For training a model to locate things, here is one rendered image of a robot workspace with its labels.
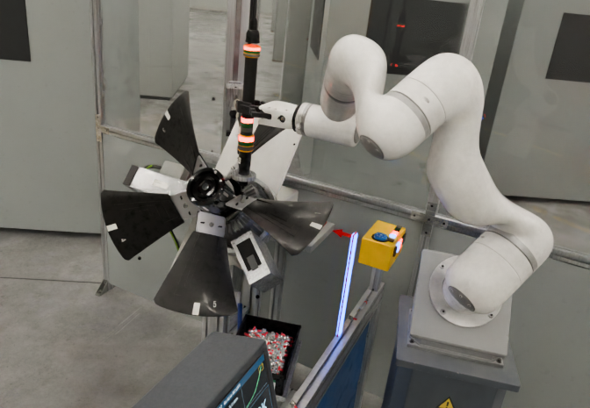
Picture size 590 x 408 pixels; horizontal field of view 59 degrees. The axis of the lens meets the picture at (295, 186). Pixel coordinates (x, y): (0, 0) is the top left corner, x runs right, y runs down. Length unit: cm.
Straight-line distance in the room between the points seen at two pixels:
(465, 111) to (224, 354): 55
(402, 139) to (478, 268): 34
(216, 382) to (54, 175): 297
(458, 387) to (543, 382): 91
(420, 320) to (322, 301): 103
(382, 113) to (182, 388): 51
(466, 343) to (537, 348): 84
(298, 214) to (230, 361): 68
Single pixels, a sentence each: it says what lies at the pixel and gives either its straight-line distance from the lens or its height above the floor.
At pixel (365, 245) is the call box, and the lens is 164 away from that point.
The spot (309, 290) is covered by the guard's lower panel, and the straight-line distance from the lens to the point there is 242.
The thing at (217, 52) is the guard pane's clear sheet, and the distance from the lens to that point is 232.
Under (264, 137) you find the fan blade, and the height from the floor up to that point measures 136.
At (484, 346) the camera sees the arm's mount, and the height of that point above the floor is 98.
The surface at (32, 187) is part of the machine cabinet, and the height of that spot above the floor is 36.
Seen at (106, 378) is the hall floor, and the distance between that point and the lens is 270.
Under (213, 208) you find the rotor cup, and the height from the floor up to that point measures 117.
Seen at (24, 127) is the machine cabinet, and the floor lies 76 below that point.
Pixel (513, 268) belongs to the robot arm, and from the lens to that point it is 107.
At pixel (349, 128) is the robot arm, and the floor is 148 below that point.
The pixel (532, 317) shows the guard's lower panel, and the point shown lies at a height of 70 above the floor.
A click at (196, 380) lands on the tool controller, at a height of 124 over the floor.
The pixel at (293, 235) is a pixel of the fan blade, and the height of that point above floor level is 117.
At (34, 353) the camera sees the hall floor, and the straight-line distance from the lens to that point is 291.
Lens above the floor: 181
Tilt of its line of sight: 22 degrees down
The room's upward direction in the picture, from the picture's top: 6 degrees clockwise
